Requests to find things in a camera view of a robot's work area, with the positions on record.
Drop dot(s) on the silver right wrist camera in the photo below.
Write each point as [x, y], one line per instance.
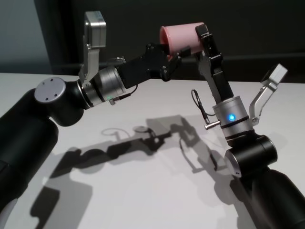
[276, 76]

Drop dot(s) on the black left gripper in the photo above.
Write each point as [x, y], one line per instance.
[145, 66]

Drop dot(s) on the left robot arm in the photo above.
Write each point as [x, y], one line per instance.
[23, 133]

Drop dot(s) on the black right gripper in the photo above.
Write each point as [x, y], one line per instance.
[220, 83]

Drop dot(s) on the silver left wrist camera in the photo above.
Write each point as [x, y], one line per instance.
[95, 33]

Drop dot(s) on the pink plastic cup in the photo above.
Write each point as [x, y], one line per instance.
[183, 35]

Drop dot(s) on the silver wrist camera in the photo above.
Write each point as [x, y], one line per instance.
[95, 33]
[276, 76]

